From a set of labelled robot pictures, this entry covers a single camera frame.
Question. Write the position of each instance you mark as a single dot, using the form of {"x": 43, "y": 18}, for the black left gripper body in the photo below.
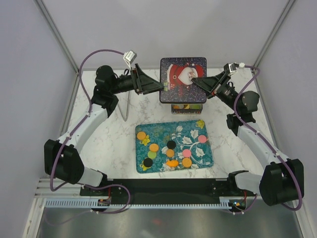
{"x": 134, "y": 82}

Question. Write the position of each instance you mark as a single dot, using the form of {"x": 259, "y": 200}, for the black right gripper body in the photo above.
{"x": 222, "y": 84}

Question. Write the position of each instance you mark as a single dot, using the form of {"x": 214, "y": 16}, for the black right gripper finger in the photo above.
{"x": 211, "y": 79}
{"x": 210, "y": 90}

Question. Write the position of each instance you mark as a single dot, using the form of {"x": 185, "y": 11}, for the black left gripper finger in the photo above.
{"x": 149, "y": 82}
{"x": 153, "y": 90}

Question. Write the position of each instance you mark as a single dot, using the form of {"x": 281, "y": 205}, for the green sandwich cookie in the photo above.
{"x": 152, "y": 155}
{"x": 196, "y": 107}

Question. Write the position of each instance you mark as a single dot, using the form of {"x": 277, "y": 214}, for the silver metal tongs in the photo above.
{"x": 124, "y": 105}

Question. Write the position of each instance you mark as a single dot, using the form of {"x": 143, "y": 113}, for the gold tin lid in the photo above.
{"x": 176, "y": 74}

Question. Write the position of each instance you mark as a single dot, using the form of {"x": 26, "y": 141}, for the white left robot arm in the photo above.
{"x": 62, "y": 156}

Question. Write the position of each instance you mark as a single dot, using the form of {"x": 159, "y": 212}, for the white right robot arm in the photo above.
{"x": 282, "y": 181}

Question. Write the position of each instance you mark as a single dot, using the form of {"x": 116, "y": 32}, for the square cookie tin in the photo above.
{"x": 186, "y": 109}

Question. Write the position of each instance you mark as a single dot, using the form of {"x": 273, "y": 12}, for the pink sandwich cookie upper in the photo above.
{"x": 202, "y": 139}

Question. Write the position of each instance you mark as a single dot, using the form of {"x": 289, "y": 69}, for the pink sandwich cookie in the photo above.
{"x": 202, "y": 139}
{"x": 186, "y": 153}

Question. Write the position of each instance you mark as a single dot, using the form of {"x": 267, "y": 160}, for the dotted orange biscuit far left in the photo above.
{"x": 141, "y": 135}

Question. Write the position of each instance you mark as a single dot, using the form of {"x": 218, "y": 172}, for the dotted orange biscuit centre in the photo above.
{"x": 153, "y": 147}

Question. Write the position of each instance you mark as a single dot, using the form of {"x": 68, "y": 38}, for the teal floral serving tray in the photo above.
{"x": 185, "y": 134}

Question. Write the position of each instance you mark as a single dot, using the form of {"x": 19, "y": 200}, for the black sandwich cookie upper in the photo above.
{"x": 171, "y": 144}

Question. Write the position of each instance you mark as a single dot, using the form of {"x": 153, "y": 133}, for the black sandwich cookie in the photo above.
{"x": 171, "y": 144}
{"x": 148, "y": 162}

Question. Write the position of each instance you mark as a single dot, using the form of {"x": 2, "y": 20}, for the pink sandwich cookie lower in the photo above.
{"x": 186, "y": 153}

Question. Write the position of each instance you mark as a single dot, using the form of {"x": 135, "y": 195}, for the plain orange cookie middle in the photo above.
{"x": 170, "y": 153}

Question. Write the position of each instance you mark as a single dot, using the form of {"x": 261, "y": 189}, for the dotted orange sandwich biscuit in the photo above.
{"x": 186, "y": 162}

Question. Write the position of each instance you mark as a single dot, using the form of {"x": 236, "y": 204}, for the black sandwich cookie lower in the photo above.
{"x": 148, "y": 162}

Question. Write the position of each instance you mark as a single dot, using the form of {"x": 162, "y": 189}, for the orange fish cookie lower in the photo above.
{"x": 172, "y": 163}

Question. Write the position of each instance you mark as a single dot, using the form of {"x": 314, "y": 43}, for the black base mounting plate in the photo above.
{"x": 178, "y": 190}

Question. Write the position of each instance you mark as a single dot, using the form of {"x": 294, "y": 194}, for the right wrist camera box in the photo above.
{"x": 232, "y": 67}

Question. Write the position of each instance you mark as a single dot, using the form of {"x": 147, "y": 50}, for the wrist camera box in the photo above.
{"x": 232, "y": 67}
{"x": 129, "y": 56}

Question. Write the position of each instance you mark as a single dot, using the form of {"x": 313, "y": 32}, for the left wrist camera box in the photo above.
{"x": 129, "y": 56}

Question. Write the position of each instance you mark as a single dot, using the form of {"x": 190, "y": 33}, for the aluminium frame rail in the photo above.
{"x": 67, "y": 191}

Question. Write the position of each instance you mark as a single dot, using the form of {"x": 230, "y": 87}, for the slotted white cable duct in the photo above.
{"x": 98, "y": 203}

